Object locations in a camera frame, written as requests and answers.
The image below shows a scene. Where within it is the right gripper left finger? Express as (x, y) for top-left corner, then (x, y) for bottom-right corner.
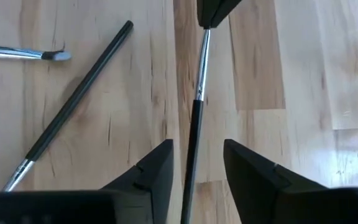
(0, 139), (174, 224)

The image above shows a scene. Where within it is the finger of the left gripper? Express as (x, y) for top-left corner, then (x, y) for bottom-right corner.
(196, 0), (222, 29)
(210, 0), (244, 29)

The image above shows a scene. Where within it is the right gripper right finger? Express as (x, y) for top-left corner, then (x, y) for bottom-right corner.
(223, 139), (358, 224)

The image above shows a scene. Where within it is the thin black makeup brush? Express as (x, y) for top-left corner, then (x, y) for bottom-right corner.
(0, 44), (73, 62)
(2, 20), (134, 192)
(180, 27), (213, 224)

